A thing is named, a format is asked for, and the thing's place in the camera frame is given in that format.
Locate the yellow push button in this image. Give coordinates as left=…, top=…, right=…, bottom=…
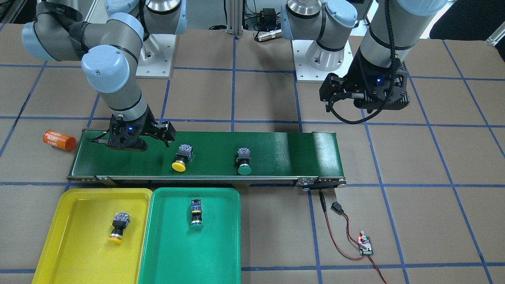
left=172, top=144, right=193, bottom=172
left=107, top=212, right=131, bottom=244

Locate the yellow plastic tray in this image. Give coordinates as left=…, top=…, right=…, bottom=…
left=32, top=188, right=152, bottom=284

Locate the green push button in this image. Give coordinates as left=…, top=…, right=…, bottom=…
left=236, top=147, right=251, bottom=176
left=190, top=198, right=204, bottom=230

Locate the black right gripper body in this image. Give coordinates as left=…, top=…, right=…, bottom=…
left=106, top=108, right=157, bottom=151

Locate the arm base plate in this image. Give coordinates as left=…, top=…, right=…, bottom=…
left=137, top=34, right=177, bottom=79
left=292, top=40, right=353, bottom=83

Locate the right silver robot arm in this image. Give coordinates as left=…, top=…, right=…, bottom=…
left=21, top=0, right=187, bottom=151

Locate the orange cylinder marked 4680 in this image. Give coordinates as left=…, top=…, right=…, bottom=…
left=43, top=130, right=77, bottom=151

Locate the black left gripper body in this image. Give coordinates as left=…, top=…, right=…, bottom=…
left=319, top=50, right=410, bottom=113

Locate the red black motor cable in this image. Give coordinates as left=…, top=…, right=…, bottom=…
left=318, top=189, right=365, bottom=261

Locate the red black cable with plug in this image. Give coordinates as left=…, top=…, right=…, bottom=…
left=331, top=202, right=361, bottom=242

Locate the green plastic tray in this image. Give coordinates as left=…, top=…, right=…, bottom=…
left=138, top=187, right=241, bottom=284

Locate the aluminium frame post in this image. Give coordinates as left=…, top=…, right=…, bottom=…
left=225, top=0, right=244, bottom=38

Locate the green conveyor belt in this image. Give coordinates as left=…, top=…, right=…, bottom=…
left=68, top=129, right=347, bottom=190

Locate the small motor controller board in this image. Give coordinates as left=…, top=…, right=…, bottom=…
left=357, top=234, right=374, bottom=256

